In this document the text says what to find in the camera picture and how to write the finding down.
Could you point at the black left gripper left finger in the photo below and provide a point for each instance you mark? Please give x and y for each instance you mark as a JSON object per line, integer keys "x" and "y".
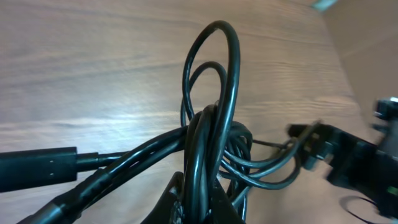
{"x": 168, "y": 209}

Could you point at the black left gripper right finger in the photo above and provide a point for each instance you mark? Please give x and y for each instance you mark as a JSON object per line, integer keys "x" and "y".
{"x": 222, "y": 211}

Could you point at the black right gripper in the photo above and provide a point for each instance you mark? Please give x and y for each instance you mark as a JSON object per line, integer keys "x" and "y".
{"x": 356, "y": 164}

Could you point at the right camera cable black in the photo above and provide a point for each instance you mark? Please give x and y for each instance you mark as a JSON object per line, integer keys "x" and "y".
{"x": 362, "y": 209}

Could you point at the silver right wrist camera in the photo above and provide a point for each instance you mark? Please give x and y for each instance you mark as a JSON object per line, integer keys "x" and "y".
{"x": 386, "y": 110}

